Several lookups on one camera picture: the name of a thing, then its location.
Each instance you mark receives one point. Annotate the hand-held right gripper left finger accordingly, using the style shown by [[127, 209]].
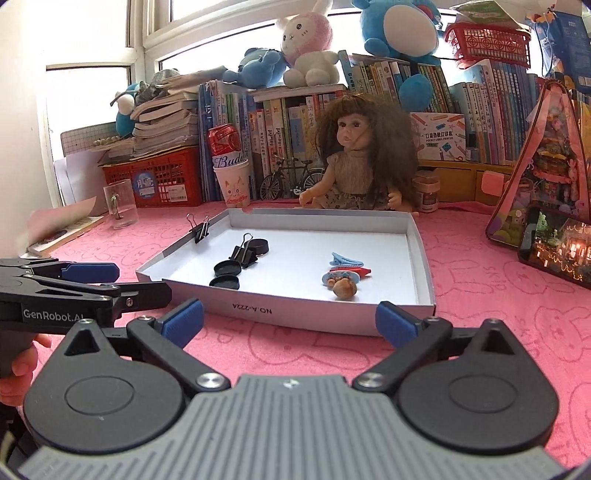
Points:
[[184, 318]]

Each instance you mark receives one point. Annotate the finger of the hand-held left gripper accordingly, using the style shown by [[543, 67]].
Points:
[[143, 295], [90, 272]]

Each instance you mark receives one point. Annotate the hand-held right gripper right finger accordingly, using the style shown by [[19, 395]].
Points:
[[392, 323]]

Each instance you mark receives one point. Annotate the black round cap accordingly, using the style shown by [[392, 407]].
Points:
[[225, 282], [261, 247], [226, 267]]

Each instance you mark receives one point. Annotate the brown bear hair clip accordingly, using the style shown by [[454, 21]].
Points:
[[345, 290]]

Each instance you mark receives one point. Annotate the red hair clip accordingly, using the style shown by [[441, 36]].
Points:
[[364, 271]]

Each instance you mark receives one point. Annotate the light blue hair clip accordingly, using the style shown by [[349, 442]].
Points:
[[344, 259]]

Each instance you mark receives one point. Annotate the black binder clip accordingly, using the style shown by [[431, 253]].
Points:
[[242, 256], [202, 233]]

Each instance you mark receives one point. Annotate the white cardboard box tray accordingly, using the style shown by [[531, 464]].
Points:
[[300, 258]]

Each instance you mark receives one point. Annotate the person's left hand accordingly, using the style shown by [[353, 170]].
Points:
[[23, 374]]

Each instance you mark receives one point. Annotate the flat book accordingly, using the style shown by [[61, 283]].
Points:
[[69, 235]]

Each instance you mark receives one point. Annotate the clear glass mug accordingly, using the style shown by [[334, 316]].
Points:
[[122, 207]]

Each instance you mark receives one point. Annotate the white paper sheet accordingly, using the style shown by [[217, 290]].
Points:
[[74, 180]]

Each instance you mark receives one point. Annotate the pink bunny-print table cloth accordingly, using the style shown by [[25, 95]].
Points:
[[485, 300]]

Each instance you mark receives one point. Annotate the red plastic crate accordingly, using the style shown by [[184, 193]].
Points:
[[175, 175]]

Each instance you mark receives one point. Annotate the small lidded jar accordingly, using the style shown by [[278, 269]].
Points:
[[427, 194]]

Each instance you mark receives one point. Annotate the grid cutting mat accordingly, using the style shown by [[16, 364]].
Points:
[[78, 138]]

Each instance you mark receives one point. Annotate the white cat-print paper cup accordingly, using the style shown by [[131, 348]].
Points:
[[233, 184]]

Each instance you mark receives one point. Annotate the yellow wooden drawer box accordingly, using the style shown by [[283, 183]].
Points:
[[461, 184]]

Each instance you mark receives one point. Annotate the long-haired brown doll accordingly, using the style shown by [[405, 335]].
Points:
[[355, 170]]

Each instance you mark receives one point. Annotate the black miniature bicycle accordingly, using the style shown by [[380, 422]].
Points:
[[271, 187]]

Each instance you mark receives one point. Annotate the stack of worn books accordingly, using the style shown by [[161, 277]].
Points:
[[161, 124]]

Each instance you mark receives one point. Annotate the blue and white plush toy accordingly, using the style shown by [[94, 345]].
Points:
[[124, 108]]

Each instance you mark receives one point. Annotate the red beer can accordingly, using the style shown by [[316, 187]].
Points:
[[224, 143]]

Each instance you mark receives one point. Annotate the black smartphone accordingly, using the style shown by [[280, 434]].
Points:
[[558, 251]]

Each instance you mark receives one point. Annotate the colourful printed cardboard box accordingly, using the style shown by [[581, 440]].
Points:
[[436, 136]]

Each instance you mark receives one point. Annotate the grey plush toy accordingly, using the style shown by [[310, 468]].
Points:
[[154, 87]]

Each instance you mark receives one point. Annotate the pink house-shaped box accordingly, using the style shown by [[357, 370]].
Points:
[[549, 161]]

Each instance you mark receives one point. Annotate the row of upright books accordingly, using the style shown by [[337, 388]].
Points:
[[485, 101]]

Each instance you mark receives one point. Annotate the blue bear plush toy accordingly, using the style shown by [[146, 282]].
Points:
[[258, 69]]

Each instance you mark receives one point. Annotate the large blue plush toy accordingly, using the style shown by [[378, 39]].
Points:
[[397, 32]]

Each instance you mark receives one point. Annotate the red plastic basket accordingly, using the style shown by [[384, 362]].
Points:
[[485, 44]]

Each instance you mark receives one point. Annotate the pink bunny plush toy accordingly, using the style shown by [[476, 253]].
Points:
[[307, 37]]

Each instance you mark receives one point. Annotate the pale green packet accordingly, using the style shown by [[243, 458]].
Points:
[[475, 11]]

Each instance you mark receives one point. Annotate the blue packet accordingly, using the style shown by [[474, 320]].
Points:
[[568, 41]]

